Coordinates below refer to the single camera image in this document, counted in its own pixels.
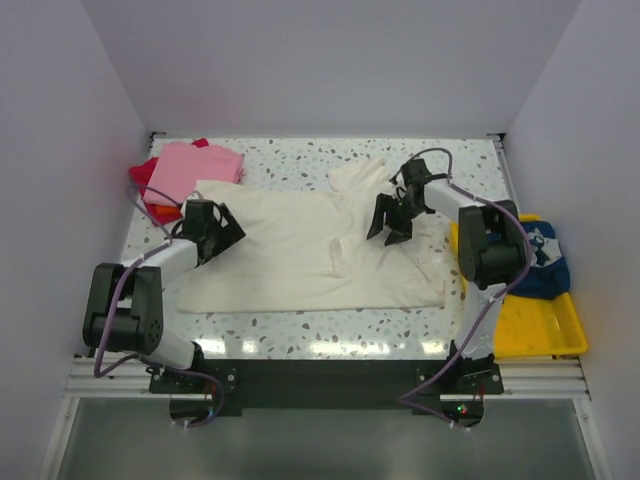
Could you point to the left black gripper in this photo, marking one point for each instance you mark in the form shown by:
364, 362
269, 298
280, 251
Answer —
230, 234

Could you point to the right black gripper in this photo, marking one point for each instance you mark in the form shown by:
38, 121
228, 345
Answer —
400, 232

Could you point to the cream t shirt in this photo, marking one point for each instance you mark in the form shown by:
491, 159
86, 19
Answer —
309, 251

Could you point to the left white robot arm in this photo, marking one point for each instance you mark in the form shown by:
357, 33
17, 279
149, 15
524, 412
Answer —
124, 316

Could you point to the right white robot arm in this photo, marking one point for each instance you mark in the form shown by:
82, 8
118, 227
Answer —
493, 251

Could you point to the orange folded t shirt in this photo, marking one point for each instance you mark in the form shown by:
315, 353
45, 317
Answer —
162, 215

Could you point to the pink folded t shirt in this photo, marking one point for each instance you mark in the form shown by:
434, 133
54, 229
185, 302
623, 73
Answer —
227, 167

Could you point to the red folded t shirt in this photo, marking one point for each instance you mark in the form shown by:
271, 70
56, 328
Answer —
142, 172

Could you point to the navy blue t shirt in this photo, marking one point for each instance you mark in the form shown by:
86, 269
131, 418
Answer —
549, 275

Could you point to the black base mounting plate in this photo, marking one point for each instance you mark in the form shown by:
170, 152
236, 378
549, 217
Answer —
231, 387

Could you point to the yellow plastic tray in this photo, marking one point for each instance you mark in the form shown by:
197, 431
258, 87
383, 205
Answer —
513, 326

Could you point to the aluminium frame rail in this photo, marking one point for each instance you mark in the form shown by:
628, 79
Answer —
550, 379

